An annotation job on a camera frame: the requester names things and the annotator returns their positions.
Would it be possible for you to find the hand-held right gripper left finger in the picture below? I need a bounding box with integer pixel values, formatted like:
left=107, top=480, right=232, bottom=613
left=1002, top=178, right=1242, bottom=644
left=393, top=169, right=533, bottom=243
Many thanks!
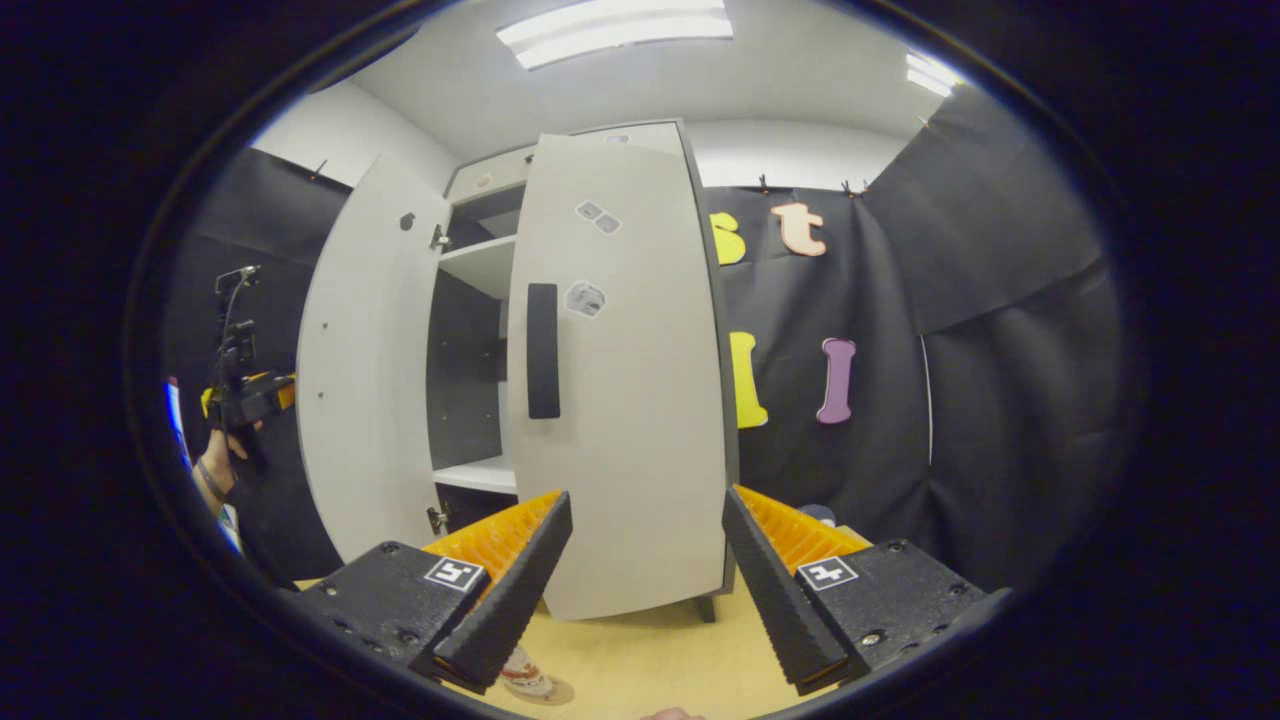
left=295, top=490, right=574, bottom=696

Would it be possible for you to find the round cork coaster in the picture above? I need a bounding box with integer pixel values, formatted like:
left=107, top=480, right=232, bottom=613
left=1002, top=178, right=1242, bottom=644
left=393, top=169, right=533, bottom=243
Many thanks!
left=490, top=676, right=576, bottom=707

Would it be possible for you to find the grey white cabinet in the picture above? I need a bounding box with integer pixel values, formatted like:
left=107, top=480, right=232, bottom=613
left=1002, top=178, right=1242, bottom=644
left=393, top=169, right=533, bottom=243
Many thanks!
left=425, top=118, right=743, bottom=623

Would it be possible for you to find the grey cabinet door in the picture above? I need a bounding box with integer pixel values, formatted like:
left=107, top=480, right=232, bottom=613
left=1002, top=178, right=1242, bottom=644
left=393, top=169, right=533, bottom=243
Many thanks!
left=296, top=152, right=453, bottom=564
left=505, top=122, right=739, bottom=623

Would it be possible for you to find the black door handle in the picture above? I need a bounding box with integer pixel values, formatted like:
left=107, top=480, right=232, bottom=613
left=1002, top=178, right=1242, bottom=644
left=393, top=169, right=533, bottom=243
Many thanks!
left=526, top=283, right=561, bottom=420

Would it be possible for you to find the large ceiling light panel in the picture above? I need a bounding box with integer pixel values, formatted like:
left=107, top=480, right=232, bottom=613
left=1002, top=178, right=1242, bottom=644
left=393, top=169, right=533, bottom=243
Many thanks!
left=497, top=0, right=734, bottom=71

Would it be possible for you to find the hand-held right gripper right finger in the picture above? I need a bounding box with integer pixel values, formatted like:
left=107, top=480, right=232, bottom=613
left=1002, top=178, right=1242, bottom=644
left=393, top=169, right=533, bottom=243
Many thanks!
left=722, top=484, right=1001, bottom=698

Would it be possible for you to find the small ceiling light panel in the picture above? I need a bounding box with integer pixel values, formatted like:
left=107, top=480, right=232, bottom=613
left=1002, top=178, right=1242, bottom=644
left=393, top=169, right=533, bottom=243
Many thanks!
left=905, top=52, right=961, bottom=98

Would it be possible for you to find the white cabinet shelf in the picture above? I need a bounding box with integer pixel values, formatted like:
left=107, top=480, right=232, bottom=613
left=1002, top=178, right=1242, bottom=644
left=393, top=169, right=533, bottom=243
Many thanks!
left=438, top=235, right=518, bottom=301
left=432, top=455, right=519, bottom=496

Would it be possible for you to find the clear bottle with red label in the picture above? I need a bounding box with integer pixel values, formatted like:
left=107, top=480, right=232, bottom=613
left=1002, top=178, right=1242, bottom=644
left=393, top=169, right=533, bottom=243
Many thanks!
left=498, top=643, right=557, bottom=698

